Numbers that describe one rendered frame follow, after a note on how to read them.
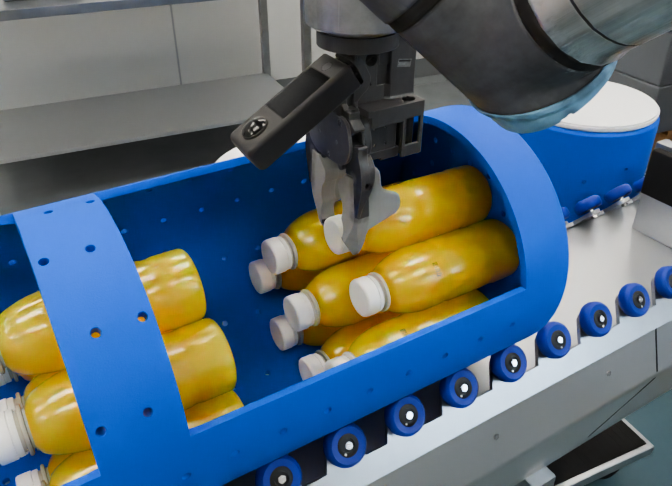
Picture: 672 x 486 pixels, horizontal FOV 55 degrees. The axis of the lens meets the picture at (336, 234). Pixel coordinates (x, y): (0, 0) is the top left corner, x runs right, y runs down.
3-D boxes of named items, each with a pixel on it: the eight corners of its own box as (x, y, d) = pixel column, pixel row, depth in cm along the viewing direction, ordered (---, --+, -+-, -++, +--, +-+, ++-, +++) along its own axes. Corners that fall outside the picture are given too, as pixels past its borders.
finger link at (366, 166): (378, 220, 59) (372, 125, 55) (364, 225, 58) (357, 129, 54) (351, 206, 62) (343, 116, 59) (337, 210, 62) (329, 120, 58)
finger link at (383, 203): (410, 249, 64) (406, 159, 60) (360, 267, 61) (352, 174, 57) (391, 239, 66) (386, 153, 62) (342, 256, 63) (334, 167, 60)
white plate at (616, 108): (619, 74, 139) (617, 79, 140) (493, 78, 137) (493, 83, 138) (690, 124, 116) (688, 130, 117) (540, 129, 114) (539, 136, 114)
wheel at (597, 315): (608, 296, 82) (596, 297, 83) (584, 307, 80) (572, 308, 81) (620, 329, 82) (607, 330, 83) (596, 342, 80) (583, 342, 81)
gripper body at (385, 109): (422, 160, 61) (433, 30, 54) (345, 182, 57) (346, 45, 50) (376, 132, 66) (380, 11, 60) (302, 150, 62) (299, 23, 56)
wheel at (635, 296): (646, 277, 85) (633, 279, 87) (624, 288, 83) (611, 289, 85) (657, 310, 85) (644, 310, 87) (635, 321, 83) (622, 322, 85)
